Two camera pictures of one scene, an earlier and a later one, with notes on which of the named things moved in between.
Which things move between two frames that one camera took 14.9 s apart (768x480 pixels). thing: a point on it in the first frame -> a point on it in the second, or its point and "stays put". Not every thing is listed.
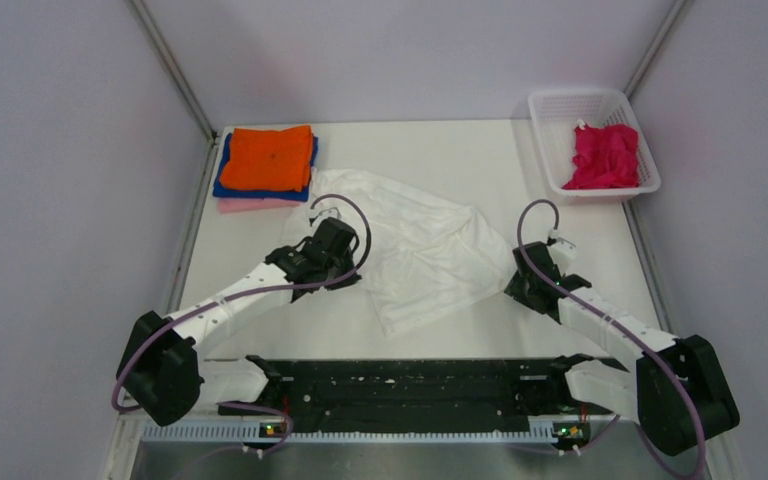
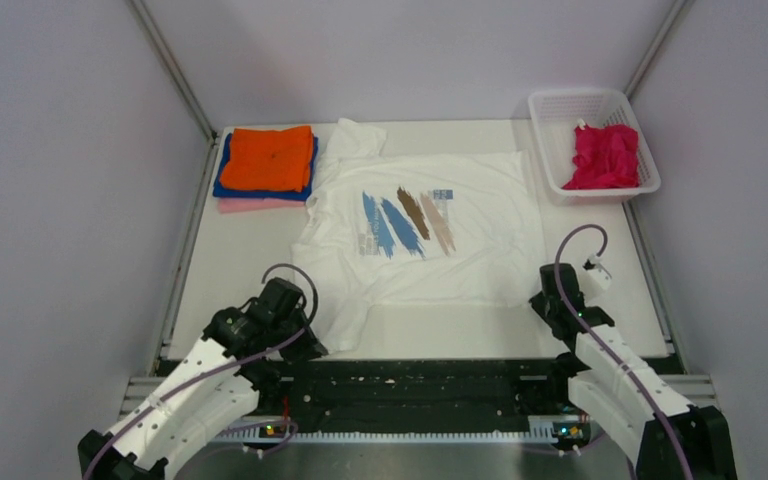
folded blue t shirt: [264, 193] stays put
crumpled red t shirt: [605, 157] stays put
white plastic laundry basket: [555, 115] stays put
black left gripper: [342, 282] -> [306, 348]
